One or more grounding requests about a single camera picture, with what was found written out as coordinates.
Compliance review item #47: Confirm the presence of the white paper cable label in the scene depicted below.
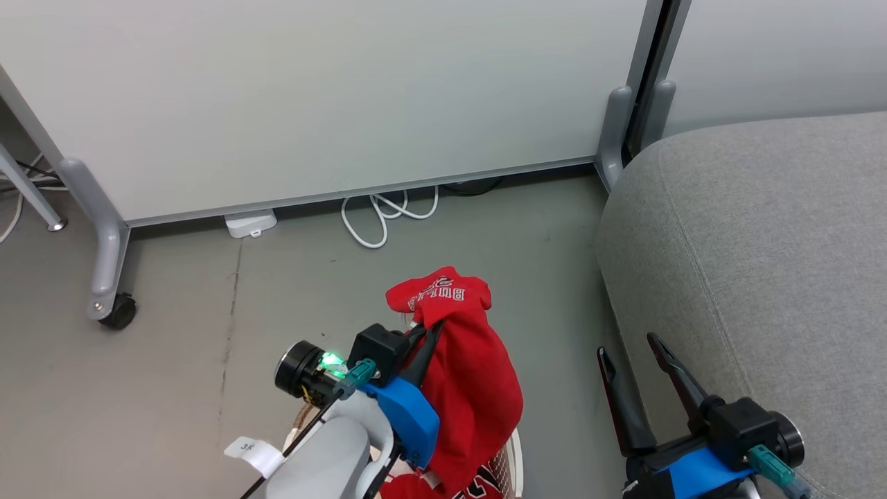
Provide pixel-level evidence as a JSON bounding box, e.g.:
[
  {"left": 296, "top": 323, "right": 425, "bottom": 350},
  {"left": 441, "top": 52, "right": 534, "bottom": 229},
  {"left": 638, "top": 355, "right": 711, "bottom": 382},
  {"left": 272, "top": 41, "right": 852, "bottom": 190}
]
[{"left": 224, "top": 436, "right": 286, "bottom": 477}]

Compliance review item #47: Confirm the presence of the narrow white partition panel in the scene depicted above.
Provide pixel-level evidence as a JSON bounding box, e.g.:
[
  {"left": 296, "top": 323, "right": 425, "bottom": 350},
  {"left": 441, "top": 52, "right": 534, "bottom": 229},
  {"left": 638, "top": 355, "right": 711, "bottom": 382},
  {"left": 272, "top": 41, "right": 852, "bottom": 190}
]
[{"left": 639, "top": 0, "right": 887, "bottom": 152}]

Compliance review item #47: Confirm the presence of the grey fabric sofa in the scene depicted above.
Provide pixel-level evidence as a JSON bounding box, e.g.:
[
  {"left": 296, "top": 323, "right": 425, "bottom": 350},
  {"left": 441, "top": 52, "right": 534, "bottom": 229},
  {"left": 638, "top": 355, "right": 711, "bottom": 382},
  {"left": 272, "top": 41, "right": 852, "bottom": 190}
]
[{"left": 595, "top": 111, "right": 887, "bottom": 499}]

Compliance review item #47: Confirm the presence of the short grey partition foot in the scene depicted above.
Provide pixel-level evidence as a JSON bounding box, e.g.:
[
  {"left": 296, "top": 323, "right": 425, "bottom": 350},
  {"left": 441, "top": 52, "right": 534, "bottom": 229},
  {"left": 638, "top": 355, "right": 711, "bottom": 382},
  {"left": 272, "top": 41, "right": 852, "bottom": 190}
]
[{"left": 595, "top": 85, "right": 635, "bottom": 193}]

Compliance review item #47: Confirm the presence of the grey metal table leg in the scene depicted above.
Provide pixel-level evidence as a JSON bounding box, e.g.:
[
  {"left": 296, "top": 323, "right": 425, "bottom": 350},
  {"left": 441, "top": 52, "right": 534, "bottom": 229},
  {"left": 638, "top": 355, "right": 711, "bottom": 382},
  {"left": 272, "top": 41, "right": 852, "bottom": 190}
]
[{"left": 0, "top": 144, "right": 68, "bottom": 233}]

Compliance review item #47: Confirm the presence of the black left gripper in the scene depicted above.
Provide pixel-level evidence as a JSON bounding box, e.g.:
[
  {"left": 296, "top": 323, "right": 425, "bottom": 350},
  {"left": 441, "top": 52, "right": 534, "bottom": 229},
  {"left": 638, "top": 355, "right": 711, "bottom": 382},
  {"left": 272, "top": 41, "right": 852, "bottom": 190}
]
[{"left": 274, "top": 320, "right": 445, "bottom": 408}]

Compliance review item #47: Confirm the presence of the wide white partition panel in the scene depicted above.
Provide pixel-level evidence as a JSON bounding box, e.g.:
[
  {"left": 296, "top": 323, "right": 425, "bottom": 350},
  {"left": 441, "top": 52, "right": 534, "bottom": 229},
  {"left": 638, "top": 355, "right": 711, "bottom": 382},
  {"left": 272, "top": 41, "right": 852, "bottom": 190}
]
[{"left": 0, "top": 0, "right": 666, "bottom": 228}]

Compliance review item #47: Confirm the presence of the teal connector left gripper cable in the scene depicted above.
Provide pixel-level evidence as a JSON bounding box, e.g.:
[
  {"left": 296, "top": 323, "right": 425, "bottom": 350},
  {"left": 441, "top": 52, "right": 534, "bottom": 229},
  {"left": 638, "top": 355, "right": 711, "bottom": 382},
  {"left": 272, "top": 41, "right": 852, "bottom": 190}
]
[{"left": 239, "top": 358, "right": 379, "bottom": 499}]

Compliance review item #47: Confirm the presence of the grey partition foot with caster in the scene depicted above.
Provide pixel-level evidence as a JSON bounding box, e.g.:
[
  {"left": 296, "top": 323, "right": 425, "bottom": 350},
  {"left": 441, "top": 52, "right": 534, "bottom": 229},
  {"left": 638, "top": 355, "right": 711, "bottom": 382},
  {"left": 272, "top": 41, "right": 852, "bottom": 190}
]
[{"left": 57, "top": 157, "right": 137, "bottom": 331}]

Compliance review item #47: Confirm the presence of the teal connector right gripper cable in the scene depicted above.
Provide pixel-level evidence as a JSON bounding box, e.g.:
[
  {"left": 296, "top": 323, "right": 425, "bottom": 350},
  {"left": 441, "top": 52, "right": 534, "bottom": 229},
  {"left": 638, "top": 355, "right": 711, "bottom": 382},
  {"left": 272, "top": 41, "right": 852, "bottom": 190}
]
[{"left": 747, "top": 445, "right": 813, "bottom": 499}]

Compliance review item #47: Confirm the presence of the teal connector gripper cable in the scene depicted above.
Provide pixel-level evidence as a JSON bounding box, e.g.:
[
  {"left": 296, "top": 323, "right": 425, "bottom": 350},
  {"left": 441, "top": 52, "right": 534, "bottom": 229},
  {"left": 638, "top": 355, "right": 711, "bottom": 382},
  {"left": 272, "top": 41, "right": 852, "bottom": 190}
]
[
  {"left": 239, "top": 358, "right": 379, "bottom": 499},
  {"left": 747, "top": 445, "right": 813, "bottom": 499}
]

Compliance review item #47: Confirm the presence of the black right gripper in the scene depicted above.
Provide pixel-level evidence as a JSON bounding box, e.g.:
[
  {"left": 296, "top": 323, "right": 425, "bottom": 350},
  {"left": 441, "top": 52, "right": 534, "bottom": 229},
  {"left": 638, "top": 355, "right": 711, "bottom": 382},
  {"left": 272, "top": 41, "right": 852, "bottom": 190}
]
[{"left": 597, "top": 332, "right": 806, "bottom": 480}]

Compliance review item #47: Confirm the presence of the red basketball jersey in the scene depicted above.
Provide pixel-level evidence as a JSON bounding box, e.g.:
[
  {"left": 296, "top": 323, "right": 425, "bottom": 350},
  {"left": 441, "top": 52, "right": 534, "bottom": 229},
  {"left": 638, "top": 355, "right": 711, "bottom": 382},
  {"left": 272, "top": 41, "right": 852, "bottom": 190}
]
[{"left": 380, "top": 266, "right": 525, "bottom": 499}]

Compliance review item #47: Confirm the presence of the looped white cable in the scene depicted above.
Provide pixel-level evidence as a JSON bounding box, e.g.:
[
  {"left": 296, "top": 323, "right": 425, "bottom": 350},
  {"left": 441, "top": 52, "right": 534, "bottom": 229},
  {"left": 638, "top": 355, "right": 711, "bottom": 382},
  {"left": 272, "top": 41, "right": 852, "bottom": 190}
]
[{"left": 340, "top": 184, "right": 441, "bottom": 250}]

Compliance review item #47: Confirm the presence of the black floor cable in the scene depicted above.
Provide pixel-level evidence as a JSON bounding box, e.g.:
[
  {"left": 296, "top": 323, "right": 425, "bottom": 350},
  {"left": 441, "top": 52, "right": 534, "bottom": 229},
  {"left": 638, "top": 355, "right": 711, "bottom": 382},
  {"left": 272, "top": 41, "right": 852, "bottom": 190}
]
[{"left": 442, "top": 177, "right": 504, "bottom": 197}]

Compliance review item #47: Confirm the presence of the small white power adapter box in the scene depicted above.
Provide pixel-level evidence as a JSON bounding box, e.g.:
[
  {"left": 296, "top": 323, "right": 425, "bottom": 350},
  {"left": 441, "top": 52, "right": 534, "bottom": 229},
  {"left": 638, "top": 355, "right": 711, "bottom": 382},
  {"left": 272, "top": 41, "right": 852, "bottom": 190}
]
[{"left": 223, "top": 209, "right": 279, "bottom": 240}]

